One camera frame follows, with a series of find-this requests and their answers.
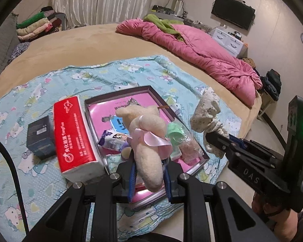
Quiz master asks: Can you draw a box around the cartoon cat printed blanket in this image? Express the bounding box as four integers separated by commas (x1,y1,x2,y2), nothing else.
0,55,243,242

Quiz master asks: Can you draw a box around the pile of dark clothes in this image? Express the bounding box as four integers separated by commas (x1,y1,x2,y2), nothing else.
261,69,282,101

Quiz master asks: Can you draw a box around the red tissue box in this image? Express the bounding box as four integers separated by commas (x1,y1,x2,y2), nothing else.
53,96,107,183

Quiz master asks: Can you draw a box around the dark patterned cloth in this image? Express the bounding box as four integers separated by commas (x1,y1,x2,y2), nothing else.
7,42,31,65

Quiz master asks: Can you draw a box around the white drawer cabinet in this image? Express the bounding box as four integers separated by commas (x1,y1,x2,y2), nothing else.
208,26,248,58

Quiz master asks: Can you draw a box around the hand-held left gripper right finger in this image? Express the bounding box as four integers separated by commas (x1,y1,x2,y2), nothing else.
162,158,281,242

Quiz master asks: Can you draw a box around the black cable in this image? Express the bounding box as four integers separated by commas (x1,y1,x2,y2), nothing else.
0,131,28,234

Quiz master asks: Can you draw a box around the stack of folded clothes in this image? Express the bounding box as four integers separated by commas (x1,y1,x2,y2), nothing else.
15,6,66,42

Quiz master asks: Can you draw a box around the cream teddy bear pink ribbon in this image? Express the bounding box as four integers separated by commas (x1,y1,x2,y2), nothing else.
115,99,173,193

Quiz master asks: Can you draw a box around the white pleated curtain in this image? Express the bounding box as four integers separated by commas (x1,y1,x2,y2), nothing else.
52,0,158,28

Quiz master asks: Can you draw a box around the cartoon face printed pack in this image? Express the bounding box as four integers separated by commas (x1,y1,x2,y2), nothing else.
98,129,129,152

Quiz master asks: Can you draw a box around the black wall television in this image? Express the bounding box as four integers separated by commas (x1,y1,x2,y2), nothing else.
211,0,256,31

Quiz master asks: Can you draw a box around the beige round bed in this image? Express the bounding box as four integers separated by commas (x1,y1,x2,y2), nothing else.
0,23,263,242

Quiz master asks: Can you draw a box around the pink book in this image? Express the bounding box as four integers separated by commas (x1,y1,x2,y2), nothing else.
88,92,202,203

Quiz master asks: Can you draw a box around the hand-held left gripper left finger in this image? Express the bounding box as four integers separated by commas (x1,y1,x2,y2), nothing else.
23,160,137,242

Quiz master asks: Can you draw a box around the pink quilt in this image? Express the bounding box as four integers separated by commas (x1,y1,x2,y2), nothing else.
116,19,263,107

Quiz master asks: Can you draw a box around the purple tray box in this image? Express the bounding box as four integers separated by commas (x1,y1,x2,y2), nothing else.
84,86,210,210

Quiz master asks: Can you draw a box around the cluttered side table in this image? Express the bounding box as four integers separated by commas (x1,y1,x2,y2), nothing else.
151,0,210,31

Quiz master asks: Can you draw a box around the dark cardboard box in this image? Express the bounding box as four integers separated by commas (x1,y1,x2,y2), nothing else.
26,115,56,160

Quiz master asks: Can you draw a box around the person's right hand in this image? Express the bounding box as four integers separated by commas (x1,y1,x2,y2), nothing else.
251,193,300,241

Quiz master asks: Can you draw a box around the green cloth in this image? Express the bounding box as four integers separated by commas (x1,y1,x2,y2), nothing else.
143,14,186,42

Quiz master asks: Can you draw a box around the white floral cloth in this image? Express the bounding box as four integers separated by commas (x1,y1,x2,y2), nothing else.
190,87,229,158

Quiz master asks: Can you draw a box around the mint green roll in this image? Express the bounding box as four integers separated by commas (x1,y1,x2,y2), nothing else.
166,122,190,157

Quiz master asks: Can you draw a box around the clear bag pink item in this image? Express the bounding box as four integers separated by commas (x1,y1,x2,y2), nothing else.
180,131,204,163

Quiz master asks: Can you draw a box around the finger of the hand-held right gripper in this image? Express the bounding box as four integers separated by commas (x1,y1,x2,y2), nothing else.
206,132,243,164
228,135,258,152

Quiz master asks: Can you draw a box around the white stool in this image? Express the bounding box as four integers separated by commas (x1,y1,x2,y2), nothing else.
256,91,277,121

